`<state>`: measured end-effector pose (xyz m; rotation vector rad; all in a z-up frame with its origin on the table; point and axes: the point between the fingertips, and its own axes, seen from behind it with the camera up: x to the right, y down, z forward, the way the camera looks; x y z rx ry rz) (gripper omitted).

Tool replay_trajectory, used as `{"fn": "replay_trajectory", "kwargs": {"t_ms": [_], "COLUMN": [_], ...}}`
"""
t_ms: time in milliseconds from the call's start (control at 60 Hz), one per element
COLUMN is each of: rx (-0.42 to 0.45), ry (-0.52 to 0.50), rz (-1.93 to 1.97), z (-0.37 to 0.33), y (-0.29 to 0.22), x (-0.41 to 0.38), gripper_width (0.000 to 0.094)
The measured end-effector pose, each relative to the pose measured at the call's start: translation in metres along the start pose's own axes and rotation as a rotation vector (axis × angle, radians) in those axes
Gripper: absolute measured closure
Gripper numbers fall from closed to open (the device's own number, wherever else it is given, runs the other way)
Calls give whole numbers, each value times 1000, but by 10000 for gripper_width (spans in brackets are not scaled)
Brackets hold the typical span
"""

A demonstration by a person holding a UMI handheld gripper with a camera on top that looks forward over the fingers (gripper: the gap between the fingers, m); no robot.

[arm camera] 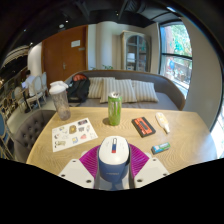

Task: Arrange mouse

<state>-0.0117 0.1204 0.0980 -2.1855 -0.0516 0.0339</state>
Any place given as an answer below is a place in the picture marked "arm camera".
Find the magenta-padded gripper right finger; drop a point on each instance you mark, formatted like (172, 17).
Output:
(140, 161)

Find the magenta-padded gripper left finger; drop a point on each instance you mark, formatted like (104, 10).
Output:
(88, 161)

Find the white and blue computer mouse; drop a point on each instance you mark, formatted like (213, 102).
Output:
(113, 156)

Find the small teal wrapped pack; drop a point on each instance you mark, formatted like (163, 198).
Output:
(160, 148)

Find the white sticker sheet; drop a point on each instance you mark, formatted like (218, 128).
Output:
(73, 135)

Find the black and red flat box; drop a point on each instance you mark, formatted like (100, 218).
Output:
(143, 127)

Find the white squeeze tube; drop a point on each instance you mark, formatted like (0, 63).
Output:
(162, 121)

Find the green drink can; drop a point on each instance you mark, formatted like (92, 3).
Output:
(114, 110)

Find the clear shaker bottle white lid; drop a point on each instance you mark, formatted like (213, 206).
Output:
(60, 103)

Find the grey tufted armchair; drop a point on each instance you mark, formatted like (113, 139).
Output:
(31, 130)

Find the striped cushion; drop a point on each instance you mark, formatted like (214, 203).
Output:
(146, 91)
(95, 87)
(125, 90)

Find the black and orange backpack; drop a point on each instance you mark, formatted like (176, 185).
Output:
(78, 90)

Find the grey curved sofa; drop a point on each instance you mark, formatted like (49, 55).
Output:
(166, 90)

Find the group of white chairs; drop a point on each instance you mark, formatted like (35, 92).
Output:
(36, 90)

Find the blue upholstered chair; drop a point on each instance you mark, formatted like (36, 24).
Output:
(2, 130)

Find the person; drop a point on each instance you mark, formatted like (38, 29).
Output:
(28, 80)

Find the brown wooden door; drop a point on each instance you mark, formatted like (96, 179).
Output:
(63, 56)

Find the glass-fronted cabinet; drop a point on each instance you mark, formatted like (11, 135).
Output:
(135, 51)

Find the large black-framed window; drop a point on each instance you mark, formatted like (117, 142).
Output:
(175, 56)

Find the white door sign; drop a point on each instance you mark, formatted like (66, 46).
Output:
(75, 43)

